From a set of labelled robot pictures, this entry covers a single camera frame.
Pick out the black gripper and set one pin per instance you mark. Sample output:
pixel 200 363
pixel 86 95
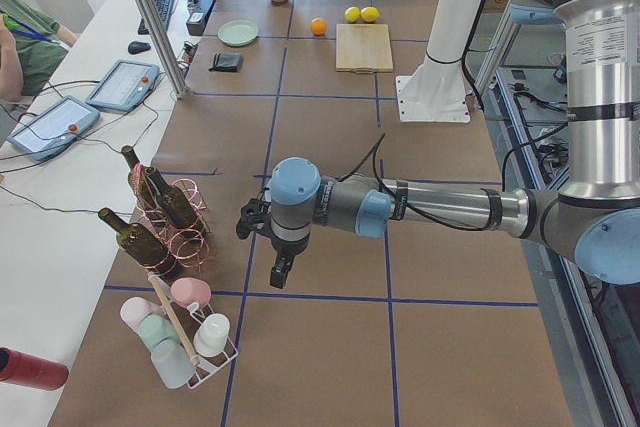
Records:
pixel 287 248

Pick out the orange mandarin fruit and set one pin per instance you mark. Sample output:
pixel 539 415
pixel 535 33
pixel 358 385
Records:
pixel 318 27

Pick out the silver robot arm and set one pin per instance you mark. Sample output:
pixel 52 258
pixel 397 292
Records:
pixel 592 220

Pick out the pale green plate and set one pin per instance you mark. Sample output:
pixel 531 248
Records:
pixel 238 33

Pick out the white cup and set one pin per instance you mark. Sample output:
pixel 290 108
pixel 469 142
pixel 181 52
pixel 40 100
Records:
pixel 211 337

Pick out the brown glass bottle middle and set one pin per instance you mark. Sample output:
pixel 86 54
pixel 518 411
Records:
pixel 176 206

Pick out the brown glass bottle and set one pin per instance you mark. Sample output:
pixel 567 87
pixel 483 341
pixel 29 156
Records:
pixel 142 188
pixel 142 245
pixel 176 206

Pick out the mint green cup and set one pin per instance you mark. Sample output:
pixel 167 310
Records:
pixel 154 329

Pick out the pale grey cup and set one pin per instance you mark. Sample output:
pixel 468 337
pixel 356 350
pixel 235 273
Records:
pixel 172 363

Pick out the brown glass bottle front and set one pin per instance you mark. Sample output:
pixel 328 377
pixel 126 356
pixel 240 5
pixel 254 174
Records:
pixel 142 245

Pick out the light pink cup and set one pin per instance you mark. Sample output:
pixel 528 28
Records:
pixel 135 309

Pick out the brown glass bottle back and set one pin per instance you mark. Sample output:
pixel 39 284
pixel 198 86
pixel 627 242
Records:
pixel 142 188

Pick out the dark grey folded cloth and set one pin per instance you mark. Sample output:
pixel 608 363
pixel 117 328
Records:
pixel 226 62

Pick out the bamboo cutting board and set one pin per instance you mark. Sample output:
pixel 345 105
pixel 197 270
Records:
pixel 363 48

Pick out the teach pendant far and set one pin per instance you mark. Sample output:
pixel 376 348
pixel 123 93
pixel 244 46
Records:
pixel 124 86

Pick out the teach pendant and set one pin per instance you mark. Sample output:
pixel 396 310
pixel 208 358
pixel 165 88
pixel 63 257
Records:
pixel 52 131
pixel 124 86

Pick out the black power box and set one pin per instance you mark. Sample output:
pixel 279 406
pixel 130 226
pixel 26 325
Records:
pixel 198 15

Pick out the teach pendant near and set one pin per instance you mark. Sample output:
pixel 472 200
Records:
pixel 52 131

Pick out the yellow lemon left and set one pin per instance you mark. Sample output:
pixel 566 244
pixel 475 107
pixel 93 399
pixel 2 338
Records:
pixel 352 14

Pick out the yellow lemon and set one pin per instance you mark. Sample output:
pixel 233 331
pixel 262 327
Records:
pixel 369 14
pixel 352 14

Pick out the black computer mouse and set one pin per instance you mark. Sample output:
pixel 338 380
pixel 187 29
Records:
pixel 137 47

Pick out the yellow lemon right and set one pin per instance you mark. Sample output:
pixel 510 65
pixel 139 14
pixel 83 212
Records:
pixel 369 14

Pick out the red cylinder bottle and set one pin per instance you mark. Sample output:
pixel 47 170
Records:
pixel 26 370

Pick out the black keyboard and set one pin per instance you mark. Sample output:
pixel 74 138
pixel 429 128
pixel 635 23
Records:
pixel 165 11

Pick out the person in green shirt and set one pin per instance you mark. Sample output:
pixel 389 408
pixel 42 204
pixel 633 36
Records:
pixel 33 45

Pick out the white wire cup rack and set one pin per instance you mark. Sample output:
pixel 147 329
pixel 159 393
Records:
pixel 191 318

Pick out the copper wire bottle rack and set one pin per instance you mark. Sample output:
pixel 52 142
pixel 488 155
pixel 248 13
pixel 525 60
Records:
pixel 191 253

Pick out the wooden rack handle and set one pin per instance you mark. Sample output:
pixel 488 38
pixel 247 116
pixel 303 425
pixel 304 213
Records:
pixel 160 288

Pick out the aluminium frame post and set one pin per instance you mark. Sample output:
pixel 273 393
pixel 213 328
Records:
pixel 163 46

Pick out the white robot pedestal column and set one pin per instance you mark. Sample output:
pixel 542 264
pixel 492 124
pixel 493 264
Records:
pixel 436 91

